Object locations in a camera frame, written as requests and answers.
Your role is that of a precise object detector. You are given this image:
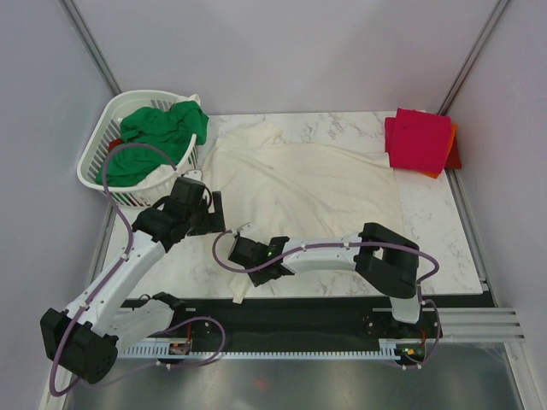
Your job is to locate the cream white t shirt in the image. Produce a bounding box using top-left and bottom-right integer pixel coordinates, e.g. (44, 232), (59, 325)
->
(200, 123), (405, 305)

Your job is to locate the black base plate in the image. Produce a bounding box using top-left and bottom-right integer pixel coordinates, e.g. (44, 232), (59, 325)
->
(156, 296), (443, 351)

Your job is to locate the folded magenta t shirt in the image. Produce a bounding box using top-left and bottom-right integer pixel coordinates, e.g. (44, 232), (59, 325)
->
(384, 108), (455, 178)

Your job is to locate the purple cable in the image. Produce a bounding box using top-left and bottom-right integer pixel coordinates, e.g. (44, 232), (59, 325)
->
(212, 230), (441, 372)
(47, 143), (227, 398)

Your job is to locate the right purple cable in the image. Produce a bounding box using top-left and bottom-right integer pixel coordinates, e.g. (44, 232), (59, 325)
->
(212, 230), (441, 372)

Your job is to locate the white slotted cable duct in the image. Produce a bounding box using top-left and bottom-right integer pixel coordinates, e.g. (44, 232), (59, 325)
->
(117, 339), (444, 360)

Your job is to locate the right corner metal profile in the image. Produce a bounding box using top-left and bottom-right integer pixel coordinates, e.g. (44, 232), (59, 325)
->
(437, 0), (513, 115)

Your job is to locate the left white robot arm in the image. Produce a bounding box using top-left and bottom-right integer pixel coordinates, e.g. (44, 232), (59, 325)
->
(40, 171), (225, 384)

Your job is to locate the green t shirt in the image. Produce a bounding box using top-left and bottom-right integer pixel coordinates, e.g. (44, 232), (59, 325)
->
(107, 101), (209, 187)

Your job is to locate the folded orange t shirt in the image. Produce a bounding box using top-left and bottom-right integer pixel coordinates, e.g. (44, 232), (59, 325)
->
(416, 122), (459, 179)

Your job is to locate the white plastic laundry basket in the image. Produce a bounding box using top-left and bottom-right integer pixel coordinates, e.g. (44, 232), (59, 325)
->
(77, 90), (201, 208)

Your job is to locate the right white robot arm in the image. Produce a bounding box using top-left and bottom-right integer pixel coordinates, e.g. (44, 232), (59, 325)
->
(228, 223), (422, 337)

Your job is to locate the left corner metal profile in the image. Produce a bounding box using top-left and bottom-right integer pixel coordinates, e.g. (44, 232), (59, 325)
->
(59, 0), (121, 95)

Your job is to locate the corner metal profile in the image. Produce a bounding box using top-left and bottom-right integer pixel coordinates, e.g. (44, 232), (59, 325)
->
(59, 0), (121, 95)
(437, 0), (513, 115)

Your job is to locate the folded dark red t shirt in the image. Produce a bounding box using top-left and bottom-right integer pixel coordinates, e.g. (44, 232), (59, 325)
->
(444, 137), (462, 170)

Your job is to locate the red t shirt in basket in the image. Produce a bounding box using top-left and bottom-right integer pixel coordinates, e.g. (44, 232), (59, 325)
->
(108, 138), (124, 152)

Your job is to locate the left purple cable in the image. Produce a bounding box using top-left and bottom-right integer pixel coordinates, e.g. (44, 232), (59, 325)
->
(47, 143), (227, 398)

